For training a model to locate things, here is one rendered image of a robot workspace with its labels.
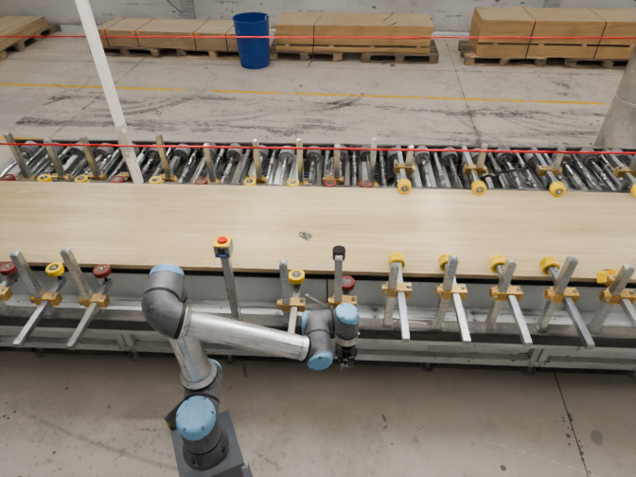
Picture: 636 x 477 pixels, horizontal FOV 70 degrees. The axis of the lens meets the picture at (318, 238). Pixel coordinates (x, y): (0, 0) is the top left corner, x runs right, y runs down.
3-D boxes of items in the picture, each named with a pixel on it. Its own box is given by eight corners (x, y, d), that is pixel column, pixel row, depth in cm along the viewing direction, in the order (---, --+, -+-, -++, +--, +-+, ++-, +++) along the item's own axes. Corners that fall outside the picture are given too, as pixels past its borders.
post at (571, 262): (544, 332, 224) (579, 260, 193) (537, 331, 224) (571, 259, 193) (542, 326, 226) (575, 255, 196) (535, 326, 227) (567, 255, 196)
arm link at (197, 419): (180, 455, 180) (170, 433, 168) (185, 415, 193) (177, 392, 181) (220, 451, 180) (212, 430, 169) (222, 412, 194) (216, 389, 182)
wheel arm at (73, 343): (76, 351, 209) (72, 345, 206) (68, 351, 209) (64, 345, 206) (114, 283, 242) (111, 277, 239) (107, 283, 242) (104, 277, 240)
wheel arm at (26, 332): (23, 348, 210) (18, 343, 207) (15, 348, 210) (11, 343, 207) (67, 281, 243) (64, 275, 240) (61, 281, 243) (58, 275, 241)
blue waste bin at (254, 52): (270, 71, 697) (266, 20, 651) (234, 70, 703) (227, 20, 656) (277, 58, 742) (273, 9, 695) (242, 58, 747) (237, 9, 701)
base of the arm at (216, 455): (234, 458, 188) (231, 447, 182) (188, 477, 183) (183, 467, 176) (222, 418, 202) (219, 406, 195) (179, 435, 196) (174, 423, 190)
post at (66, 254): (99, 320, 237) (65, 251, 206) (93, 320, 237) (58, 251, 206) (102, 315, 240) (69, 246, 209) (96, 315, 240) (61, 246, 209)
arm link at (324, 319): (301, 329, 165) (335, 326, 166) (299, 306, 174) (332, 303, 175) (302, 345, 171) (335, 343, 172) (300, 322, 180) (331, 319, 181)
